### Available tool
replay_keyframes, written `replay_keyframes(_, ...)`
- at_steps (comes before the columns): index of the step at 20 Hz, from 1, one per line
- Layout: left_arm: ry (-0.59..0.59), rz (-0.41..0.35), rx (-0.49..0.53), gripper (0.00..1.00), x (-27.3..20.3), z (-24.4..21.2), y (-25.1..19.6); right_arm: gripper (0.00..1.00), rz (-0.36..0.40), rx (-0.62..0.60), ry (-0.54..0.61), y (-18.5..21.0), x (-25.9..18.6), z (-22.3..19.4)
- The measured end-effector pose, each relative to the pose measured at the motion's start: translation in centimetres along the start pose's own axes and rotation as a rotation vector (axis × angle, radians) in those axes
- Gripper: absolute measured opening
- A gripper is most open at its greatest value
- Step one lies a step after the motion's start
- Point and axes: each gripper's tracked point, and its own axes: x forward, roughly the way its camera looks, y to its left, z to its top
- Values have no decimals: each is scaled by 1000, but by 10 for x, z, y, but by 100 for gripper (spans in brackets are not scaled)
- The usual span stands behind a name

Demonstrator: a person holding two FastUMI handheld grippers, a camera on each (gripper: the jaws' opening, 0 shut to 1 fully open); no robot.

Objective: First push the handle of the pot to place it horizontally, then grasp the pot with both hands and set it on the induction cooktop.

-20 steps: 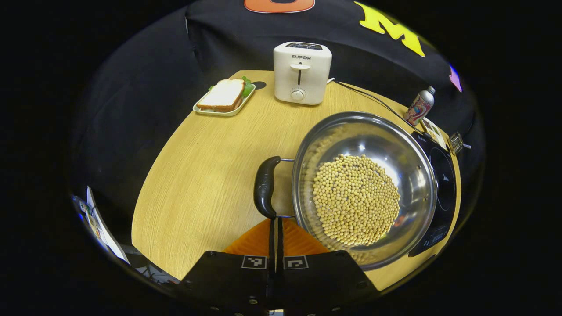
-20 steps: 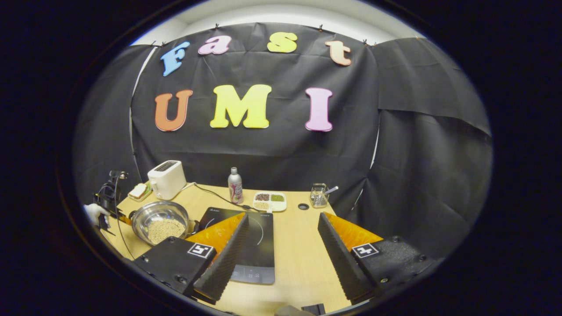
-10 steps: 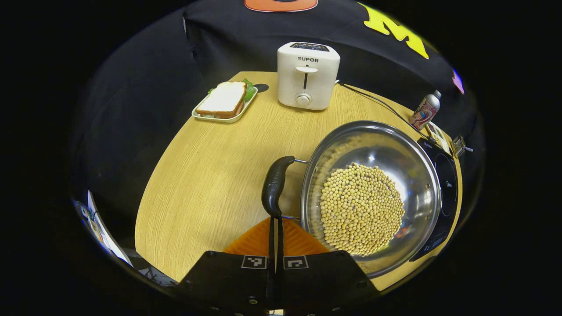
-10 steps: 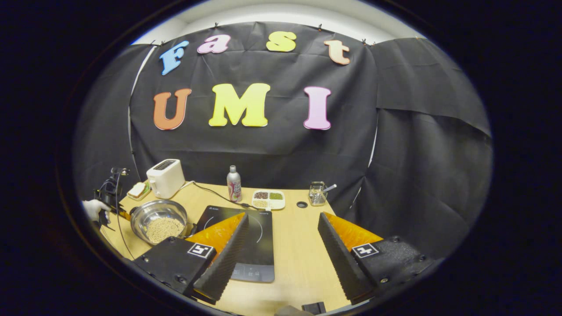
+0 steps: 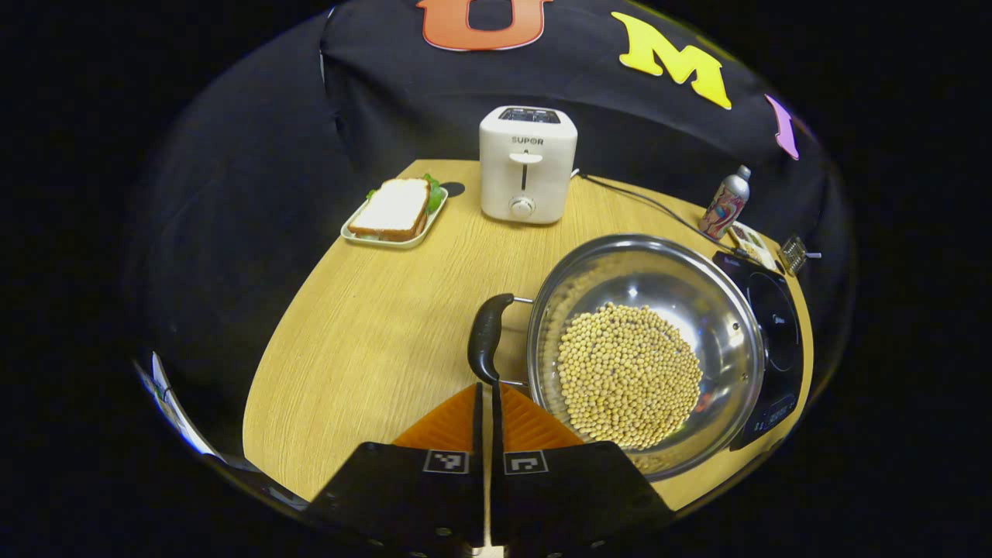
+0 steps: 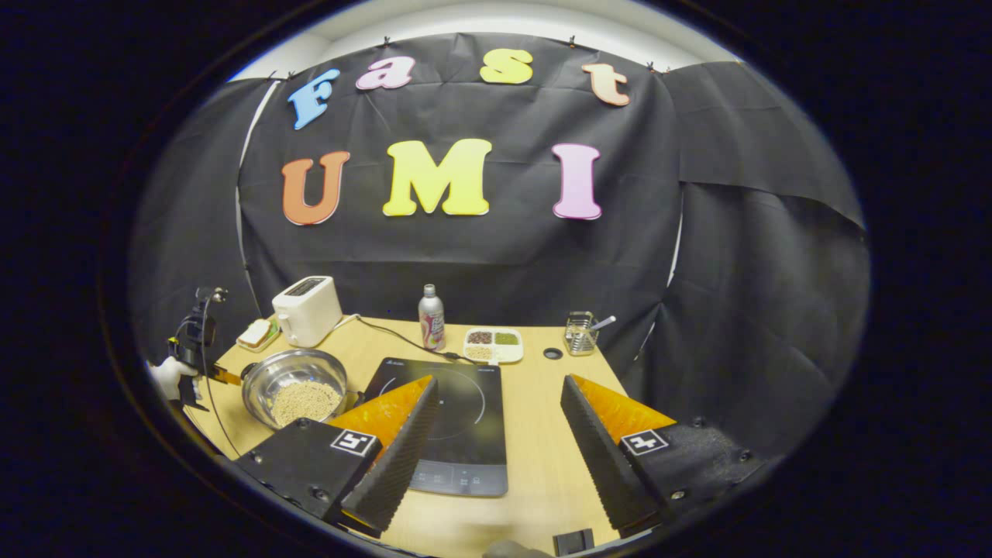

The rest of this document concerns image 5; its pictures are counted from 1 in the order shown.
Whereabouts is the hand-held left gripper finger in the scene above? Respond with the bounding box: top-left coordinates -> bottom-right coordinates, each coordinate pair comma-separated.
306,382 -> 487,558
490,382 -> 675,558

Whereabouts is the steel pot with black handle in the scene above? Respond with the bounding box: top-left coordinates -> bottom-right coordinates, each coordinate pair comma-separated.
467,234 -> 768,483

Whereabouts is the black induction cooktop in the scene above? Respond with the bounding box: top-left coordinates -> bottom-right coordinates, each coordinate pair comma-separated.
713,250 -> 807,452

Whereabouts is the pile of soybeans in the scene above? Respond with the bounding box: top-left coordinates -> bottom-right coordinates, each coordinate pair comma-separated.
556,302 -> 704,452

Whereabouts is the sandwich with lettuce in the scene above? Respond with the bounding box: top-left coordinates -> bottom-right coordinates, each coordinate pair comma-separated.
347,174 -> 449,243

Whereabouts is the white toaster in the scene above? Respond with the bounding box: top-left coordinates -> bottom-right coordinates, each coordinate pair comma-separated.
478,105 -> 579,226

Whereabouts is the white divided bean dish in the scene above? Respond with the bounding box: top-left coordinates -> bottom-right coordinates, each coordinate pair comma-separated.
728,221 -> 778,272

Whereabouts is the silver printed bottle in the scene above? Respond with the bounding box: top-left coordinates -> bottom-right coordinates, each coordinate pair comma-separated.
697,164 -> 752,239

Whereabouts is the black cooktop cable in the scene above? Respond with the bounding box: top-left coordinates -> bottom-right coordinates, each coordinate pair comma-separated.
577,172 -> 764,264

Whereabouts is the small wire rack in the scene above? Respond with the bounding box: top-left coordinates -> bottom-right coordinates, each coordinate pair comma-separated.
777,235 -> 822,277

